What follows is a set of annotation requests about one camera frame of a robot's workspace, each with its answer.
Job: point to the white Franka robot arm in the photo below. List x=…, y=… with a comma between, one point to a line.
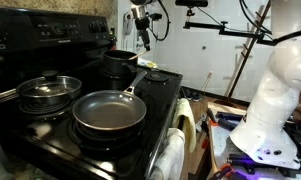
x=273, y=110

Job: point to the black camera mount boom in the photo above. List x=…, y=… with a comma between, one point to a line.
x=236, y=33

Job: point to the small red black bottle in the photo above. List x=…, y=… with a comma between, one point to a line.
x=113, y=41

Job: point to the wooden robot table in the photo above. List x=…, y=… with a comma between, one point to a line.
x=223, y=108

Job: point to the black stereo camera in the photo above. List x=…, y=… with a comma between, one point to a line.
x=191, y=3

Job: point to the black saucepan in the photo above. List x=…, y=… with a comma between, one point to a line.
x=115, y=66

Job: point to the grey wall-mounted device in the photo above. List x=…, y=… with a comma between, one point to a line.
x=127, y=23

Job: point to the dark blue black tool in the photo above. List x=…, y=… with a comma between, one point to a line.
x=230, y=120

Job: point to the black electric stove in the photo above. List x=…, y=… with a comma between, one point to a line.
x=40, y=30

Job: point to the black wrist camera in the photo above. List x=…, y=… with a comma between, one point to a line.
x=155, y=16

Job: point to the wooden ladder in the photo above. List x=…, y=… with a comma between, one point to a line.
x=238, y=71

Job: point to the pair of dark shoes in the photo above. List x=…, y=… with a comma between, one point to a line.
x=196, y=97

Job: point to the yellow towel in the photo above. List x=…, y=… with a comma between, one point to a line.
x=186, y=120

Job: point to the steel pot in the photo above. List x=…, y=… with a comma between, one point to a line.
x=50, y=100

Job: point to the white towel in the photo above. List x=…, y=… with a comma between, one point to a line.
x=171, y=156

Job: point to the yellow sponge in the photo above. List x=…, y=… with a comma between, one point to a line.
x=150, y=64

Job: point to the black frying pan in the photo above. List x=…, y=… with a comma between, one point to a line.
x=106, y=113

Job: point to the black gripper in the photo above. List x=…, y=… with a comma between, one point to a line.
x=142, y=25

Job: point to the orange black clamp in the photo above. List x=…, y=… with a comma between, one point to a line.
x=211, y=120
x=223, y=171

